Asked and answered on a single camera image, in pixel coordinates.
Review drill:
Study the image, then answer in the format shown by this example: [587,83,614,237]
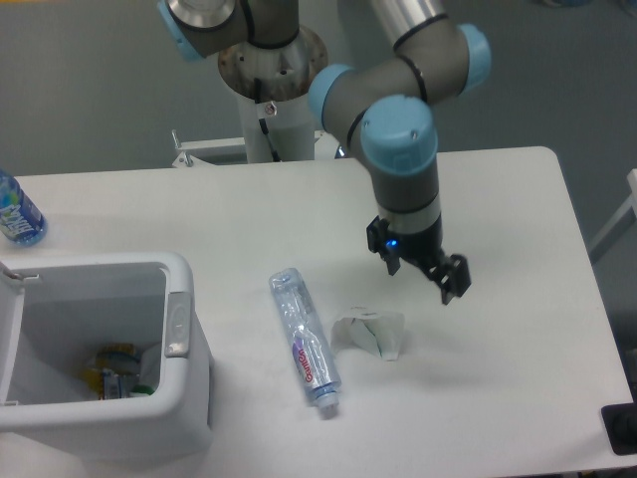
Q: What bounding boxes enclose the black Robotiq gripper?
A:
[366,216,471,305]

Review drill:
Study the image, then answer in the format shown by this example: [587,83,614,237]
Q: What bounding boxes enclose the white paper carton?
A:
[330,307,405,361]

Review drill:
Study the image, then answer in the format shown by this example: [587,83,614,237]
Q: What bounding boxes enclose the crushed clear plastic bottle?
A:
[269,268,341,419]

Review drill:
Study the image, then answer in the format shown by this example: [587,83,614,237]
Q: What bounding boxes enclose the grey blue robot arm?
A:
[157,1,492,302]

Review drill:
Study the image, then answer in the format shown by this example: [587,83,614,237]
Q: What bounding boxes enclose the yellow trash in can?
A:
[80,343,155,400]

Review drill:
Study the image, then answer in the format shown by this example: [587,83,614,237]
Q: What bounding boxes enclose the white trash can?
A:
[1,252,214,459]

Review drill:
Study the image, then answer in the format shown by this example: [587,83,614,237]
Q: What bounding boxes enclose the black clamp at table edge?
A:
[601,402,636,456]

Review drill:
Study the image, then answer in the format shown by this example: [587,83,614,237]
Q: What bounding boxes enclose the blue labelled water bottle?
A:
[1,170,48,247]

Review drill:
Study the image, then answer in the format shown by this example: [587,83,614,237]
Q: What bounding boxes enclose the white frame at right edge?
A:
[588,168,636,264]

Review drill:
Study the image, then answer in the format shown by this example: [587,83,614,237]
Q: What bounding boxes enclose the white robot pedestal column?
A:
[218,26,328,163]

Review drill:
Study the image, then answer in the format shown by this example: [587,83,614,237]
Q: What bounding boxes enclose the white pedestal base frame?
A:
[171,129,347,168]

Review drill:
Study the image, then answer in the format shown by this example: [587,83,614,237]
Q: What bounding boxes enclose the black pedestal cable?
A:
[253,77,282,163]

